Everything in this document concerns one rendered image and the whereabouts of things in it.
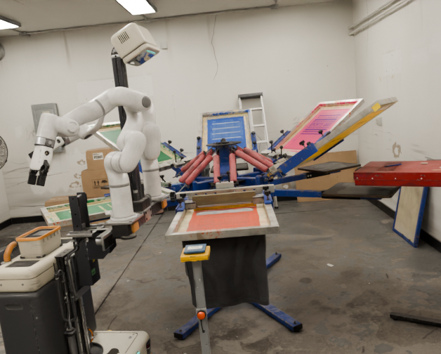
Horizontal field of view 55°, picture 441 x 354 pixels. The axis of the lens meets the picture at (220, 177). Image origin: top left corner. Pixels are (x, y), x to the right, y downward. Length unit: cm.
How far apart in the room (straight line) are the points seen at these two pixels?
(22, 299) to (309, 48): 562
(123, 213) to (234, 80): 503
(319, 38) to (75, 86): 387
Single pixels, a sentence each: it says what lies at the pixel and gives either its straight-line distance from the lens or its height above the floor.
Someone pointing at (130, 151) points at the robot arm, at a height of 145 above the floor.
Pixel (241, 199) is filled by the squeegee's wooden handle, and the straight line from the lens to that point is 273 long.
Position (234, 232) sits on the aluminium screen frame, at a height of 98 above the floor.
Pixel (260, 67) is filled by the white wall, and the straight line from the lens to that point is 685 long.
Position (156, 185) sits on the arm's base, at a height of 121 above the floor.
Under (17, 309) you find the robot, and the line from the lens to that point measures 247.
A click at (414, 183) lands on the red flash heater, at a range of 286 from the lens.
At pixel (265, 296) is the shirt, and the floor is 58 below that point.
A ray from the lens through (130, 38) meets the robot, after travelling 211.
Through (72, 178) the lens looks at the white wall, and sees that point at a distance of 742.
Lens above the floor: 161
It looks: 9 degrees down
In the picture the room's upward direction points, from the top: 6 degrees counter-clockwise
